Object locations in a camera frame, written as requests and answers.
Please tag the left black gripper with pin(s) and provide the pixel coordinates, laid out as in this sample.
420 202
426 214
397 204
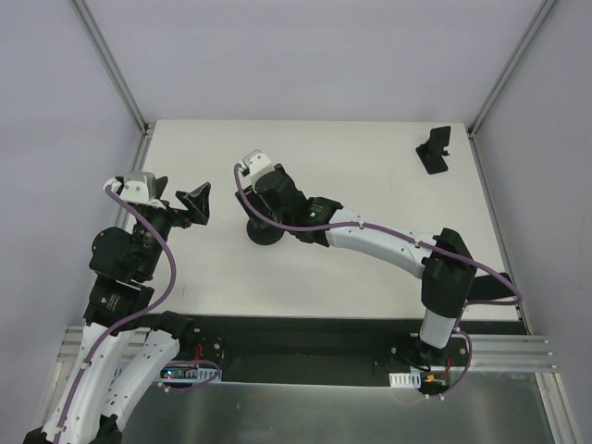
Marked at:
171 206

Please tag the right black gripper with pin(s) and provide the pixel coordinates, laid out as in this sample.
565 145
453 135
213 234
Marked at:
258 203

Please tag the black round-base phone stand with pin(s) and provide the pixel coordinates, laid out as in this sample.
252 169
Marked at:
262 234

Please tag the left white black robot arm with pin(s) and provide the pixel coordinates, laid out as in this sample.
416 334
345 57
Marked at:
123 349

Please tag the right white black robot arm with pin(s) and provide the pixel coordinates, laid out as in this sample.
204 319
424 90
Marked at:
451 279

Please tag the black angled phone stand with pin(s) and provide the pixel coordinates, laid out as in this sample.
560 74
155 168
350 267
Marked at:
433 151

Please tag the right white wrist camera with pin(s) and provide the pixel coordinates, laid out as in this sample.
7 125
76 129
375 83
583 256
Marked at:
255 164

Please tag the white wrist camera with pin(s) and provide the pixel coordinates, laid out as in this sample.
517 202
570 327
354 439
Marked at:
255 164
136 187

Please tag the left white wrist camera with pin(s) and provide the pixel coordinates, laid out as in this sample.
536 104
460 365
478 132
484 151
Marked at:
136 187

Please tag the left aluminium frame post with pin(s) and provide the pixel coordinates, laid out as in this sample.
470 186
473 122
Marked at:
109 63

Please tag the aluminium frame post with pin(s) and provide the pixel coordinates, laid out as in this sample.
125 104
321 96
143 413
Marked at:
109 63
516 58

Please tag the white slotted cable duct left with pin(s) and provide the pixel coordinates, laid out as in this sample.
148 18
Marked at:
188 375

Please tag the white slotted cable duct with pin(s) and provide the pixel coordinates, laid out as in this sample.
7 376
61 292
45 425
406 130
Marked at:
411 380
188 375

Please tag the white slotted cable duct right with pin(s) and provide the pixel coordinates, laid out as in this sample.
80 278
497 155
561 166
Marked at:
411 380

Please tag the right aluminium frame post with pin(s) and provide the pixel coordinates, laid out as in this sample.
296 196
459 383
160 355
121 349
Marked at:
516 58

